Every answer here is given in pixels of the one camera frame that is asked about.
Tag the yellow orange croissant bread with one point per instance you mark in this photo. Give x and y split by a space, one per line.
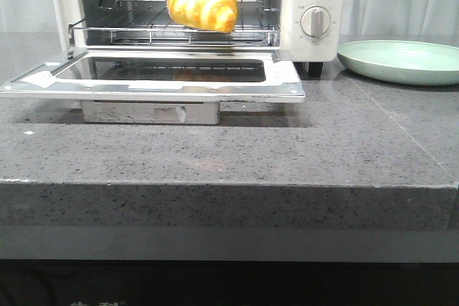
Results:
210 15

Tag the metal wire oven rack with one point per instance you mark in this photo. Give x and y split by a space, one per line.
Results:
147 22

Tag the white toaster oven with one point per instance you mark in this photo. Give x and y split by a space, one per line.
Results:
315 44

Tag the light green round plate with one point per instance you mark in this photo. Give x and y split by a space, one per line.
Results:
402 62

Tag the glass oven door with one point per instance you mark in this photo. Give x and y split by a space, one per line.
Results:
160 76

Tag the lower oven control knob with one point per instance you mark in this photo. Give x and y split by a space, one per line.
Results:
315 21

